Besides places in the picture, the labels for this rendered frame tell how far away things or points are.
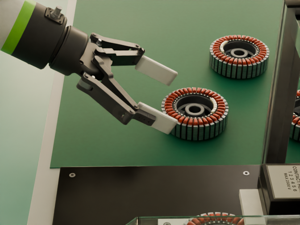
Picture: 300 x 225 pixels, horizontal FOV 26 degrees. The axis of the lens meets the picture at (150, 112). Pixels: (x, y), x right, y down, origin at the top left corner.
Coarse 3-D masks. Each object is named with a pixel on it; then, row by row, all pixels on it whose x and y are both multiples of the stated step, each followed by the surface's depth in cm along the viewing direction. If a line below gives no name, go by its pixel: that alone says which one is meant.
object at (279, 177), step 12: (264, 168) 76; (276, 168) 76; (288, 168) 76; (264, 180) 75; (276, 180) 74; (288, 180) 74; (240, 192) 78; (252, 192) 78; (264, 192) 75; (276, 192) 72; (288, 192) 72; (252, 204) 77; (264, 204) 74; (276, 204) 72; (288, 204) 72
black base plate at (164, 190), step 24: (72, 168) 98; (96, 168) 98; (120, 168) 98; (144, 168) 98; (168, 168) 98; (192, 168) 98; (216, 168) 98; (240, 168) 98; (72, 192) 94; (96, 192) 94; (120, 192) 94; (144, 192) 94; (168, 192) 94; (192, 192) 94; (216, 192) 94; (72, 216) 90; (96, 216) 90; (120, 216) 90; (144, 216) 90; (168, 216) 90
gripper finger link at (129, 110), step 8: (88, 80) 98; (96, 80) 99; (80, 88) 99; (96, 88) 98; (104, 88) 99; (96, 96) 99; (104, 96) 98; (112, 96) 98; (104, 104) 99; (112, 104) 98; (120, 104) 98; (112, 112) 99; (120, 112) 98; (128, 112) 98; (120, 120) 99
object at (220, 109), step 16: (176, 96) 110; (192, 96) 111; (208, 96) 111; (176, 112) 107; (192, 112) 111; (208, 112) 111; (224, 112) 107; (176, 128) 106; (192, 128) 105; (208, 128) 105; (224, 128) 108
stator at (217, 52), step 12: (228, 36) 127; (240, 36) 126; (216, 48) 123; (228, 48) 126; (240, 48) 126; (252, 48) 125; (264, 48) 123; (216, 60) 121; (228, 60) 120; (240, 60) 119; (252, 60) 119; (264, 60) 120; (228, 72) 120; (240, 72) 119; (252, 72) 120
